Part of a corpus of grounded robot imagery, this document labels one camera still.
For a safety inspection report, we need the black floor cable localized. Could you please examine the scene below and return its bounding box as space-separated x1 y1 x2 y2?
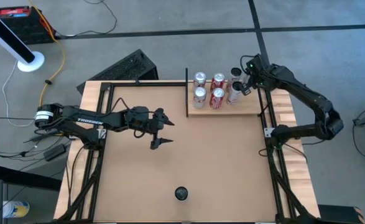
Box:
57 0 118 38

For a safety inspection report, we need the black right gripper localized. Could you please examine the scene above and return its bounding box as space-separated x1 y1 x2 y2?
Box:
239 63 269 96

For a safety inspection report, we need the black power strip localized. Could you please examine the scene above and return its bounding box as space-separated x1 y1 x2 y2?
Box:
23 129 63 144

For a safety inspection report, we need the black aluminium rig frame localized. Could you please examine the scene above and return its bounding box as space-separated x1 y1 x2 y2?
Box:
53 80 321 224

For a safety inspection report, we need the black power brick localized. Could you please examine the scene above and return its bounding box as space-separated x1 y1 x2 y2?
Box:
43 143 67 162

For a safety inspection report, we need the red Coca-Cola can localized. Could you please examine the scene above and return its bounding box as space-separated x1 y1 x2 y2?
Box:
210 72 226 91
209 88 226 110

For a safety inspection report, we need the white yellow wipes canister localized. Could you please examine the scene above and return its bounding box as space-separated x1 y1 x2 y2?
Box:
2 200 30 219

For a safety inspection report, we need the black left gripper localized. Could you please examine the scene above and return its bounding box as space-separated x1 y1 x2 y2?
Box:
140 108 175 151

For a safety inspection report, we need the black orange striped case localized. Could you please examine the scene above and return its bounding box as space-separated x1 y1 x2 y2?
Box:
318 204 365 224

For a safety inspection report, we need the yellow floor cable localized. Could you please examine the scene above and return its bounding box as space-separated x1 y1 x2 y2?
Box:
29 0 67 106

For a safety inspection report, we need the white pole stand round base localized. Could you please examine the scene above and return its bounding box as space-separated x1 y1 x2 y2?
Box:
0 3 45 73

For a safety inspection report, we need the white floor cable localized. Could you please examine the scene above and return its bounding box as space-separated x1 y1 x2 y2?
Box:
2 60 46 128

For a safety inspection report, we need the dark can bottom centre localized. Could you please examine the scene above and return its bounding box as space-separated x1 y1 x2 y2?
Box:
174 185 190 202

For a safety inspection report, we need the tan surface sheet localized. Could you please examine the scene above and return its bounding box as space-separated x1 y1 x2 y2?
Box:
93 85 279 222

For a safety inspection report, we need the black red toolbox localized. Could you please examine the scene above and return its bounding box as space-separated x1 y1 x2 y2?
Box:
0 5 57 45

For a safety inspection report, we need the silver Diet Coke can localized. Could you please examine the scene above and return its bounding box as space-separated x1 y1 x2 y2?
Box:
193 72 206 88
193 86 207 110

